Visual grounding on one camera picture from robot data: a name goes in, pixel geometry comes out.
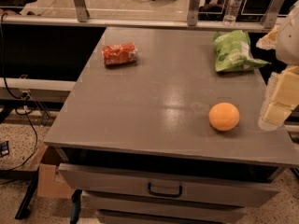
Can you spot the clear plastic water bottle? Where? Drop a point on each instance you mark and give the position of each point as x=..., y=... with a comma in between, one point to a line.
x=231, y=11

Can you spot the cardboard box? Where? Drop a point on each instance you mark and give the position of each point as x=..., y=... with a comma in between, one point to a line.
x=51, y=183

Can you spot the orange fruit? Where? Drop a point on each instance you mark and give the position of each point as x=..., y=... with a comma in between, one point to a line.
x=223, y=116

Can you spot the grey drawer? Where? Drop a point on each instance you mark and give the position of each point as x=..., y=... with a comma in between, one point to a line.
x=110, y=217
x=195, y=189
x=162, y=207

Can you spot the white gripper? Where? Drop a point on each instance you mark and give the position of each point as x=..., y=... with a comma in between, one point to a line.
x=289, y=41

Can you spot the grey middle drawer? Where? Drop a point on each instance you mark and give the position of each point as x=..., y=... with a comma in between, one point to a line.
x=162, y=207

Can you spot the black drawer handle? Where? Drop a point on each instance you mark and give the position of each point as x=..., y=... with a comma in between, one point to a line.
x=165, y=192

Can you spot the green rice chip bag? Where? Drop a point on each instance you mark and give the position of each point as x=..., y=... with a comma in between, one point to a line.
x=233, y=53

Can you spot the grey bottom drawer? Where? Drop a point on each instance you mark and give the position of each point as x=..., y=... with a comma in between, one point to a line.
x=110, y=217

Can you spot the grey top drawer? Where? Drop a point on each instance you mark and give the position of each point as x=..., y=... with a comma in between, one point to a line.
x=195, y=189

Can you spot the crushed red coke can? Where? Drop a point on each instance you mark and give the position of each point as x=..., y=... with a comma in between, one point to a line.
x=119, y=54

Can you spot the metal railing frame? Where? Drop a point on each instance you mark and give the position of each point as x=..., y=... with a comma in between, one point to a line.
x=181, y=14

